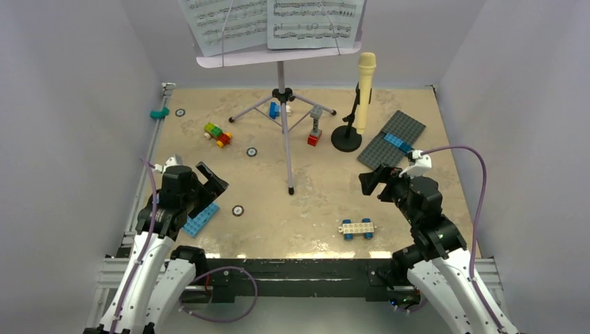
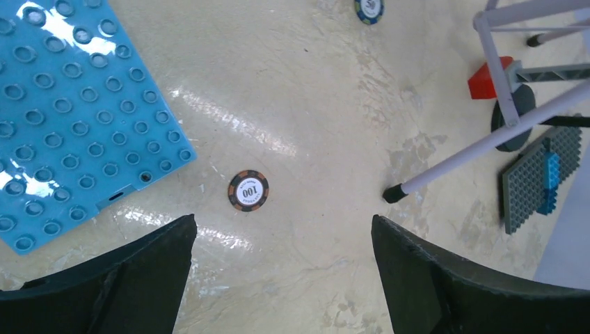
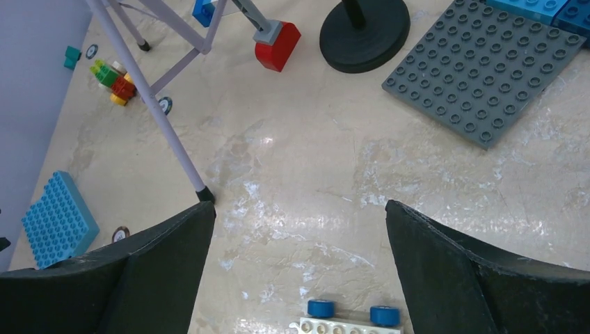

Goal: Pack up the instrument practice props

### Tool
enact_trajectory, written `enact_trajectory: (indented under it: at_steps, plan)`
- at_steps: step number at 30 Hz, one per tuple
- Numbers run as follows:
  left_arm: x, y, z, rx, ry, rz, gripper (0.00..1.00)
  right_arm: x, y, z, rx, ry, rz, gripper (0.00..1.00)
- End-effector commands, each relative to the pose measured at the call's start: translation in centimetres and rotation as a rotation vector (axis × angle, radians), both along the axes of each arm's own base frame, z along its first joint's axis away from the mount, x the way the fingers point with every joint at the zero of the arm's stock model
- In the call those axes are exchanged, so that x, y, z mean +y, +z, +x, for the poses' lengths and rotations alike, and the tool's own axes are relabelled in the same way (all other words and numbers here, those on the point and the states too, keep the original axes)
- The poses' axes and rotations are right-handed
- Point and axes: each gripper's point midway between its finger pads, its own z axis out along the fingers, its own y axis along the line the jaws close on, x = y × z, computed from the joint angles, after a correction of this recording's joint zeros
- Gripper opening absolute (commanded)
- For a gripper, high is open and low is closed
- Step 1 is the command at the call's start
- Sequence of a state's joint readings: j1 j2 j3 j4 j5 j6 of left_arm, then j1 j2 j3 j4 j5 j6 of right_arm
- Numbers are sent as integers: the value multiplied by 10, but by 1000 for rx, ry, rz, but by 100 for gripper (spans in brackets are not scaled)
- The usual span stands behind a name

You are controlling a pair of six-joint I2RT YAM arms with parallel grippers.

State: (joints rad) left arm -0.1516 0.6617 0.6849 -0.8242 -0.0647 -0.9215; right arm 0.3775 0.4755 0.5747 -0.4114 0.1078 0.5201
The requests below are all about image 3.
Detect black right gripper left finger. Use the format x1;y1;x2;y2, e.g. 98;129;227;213
1;202;216;333

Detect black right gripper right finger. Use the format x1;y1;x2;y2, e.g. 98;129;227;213
385;200;589;333

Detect black microphone stand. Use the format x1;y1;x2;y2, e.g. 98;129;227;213
319;0;410;74

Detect white brick car blue wheels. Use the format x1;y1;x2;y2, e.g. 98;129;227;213
288;299;404;334

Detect light blue building baseplate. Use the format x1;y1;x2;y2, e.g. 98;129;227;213
21;170;99;269

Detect blue poker chip 50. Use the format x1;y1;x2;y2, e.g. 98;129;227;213
159;97;173;116

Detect colourful toy brick car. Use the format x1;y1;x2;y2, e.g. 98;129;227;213
89;59;137;106

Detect lilac music stand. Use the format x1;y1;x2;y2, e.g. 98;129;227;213
87;1;221;204

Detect dark grey building baseplate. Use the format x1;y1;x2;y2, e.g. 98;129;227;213
382;1;586;149

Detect blue poker chip far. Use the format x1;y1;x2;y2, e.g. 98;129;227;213
86;44;98;59

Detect teal brick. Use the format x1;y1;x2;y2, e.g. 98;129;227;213
63;46;81;70

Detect grey girder red brick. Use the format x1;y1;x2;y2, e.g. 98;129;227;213
232;0;301;72

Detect blue white brick stack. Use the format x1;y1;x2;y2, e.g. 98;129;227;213
192;0;216;28

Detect blue bricks on grey plate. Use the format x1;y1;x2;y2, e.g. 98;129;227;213
486;0;589;49

